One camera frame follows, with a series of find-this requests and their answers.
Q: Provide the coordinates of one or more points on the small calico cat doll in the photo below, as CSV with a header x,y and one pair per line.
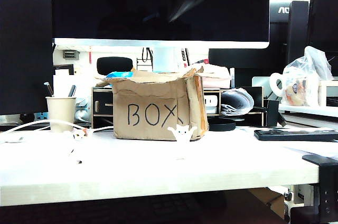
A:
x,y
79,135

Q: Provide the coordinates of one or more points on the black keyboard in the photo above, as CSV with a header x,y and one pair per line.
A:
x,y
290,135

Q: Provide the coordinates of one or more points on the black pen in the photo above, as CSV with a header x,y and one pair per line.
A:
x,y
71,91

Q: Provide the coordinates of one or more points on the black low monitor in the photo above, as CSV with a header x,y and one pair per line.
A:
x,y
246,63

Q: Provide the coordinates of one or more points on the silver monitor stand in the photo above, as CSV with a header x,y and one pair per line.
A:
x,y
163,59

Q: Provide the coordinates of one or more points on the folded newspaper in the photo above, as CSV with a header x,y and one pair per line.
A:
x,y
235,101

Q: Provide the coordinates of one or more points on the beige paper cup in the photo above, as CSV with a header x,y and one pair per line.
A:
x,y
61,114

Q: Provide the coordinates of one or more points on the black round lid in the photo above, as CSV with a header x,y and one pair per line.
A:
x,y
221,124

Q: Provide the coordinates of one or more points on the large white-framed computer monitor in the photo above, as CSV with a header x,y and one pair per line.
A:
x,y
105,4

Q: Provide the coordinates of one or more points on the white power adapter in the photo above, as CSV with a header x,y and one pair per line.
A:
x,y
211,103

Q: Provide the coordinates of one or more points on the blue power strip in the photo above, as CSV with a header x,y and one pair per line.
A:
x,y
42,116

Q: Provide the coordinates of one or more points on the blue packet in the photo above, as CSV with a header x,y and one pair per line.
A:
x,y
116,74

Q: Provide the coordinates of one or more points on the AOC monitor back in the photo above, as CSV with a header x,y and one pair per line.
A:
x,y
279,28

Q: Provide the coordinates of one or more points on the black desk bracket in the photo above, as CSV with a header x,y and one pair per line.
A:
x,y
272,111

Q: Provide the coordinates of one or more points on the clear plastic bag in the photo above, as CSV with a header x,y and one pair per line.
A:
x,y
307,70

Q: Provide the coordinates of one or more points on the silver-tipped pen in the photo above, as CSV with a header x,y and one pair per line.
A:
x,y
49,89

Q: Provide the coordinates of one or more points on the cardboard box under table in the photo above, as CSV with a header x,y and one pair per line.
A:
x,y
270,201

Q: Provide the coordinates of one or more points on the grey wall socket box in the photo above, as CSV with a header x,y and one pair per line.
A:
x,y
70,54

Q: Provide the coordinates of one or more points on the small white cat doll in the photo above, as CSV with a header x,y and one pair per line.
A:
x,y
182,133

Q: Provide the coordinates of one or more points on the white monitor riser shelf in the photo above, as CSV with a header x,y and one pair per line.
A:
x,y
304,109

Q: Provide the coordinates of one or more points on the black desk clamp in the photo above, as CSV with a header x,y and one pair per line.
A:
x,y
328,181

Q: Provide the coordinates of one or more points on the black upright panel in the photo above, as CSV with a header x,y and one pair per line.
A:
x,y
298,28

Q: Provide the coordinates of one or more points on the wooden desk organizer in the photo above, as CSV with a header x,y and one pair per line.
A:
x,y
102,102

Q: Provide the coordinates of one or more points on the white printed mug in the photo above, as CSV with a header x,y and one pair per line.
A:
x,y
273,86

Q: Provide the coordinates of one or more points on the pink folded cloth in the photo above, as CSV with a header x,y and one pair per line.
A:
x,y
214,78

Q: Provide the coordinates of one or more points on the black monitor edge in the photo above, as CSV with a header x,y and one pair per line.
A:
x,y
324,10

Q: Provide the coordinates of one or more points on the cardboard box marked BOX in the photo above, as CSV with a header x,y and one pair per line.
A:
x,y
148,94

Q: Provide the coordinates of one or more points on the black chair headrest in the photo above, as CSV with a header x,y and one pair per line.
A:
x,y
114,65

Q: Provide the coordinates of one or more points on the black caster wheel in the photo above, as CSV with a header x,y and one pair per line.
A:
x,y
288,195

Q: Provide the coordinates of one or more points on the dark monitor panel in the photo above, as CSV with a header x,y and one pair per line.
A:
x,y
23,36

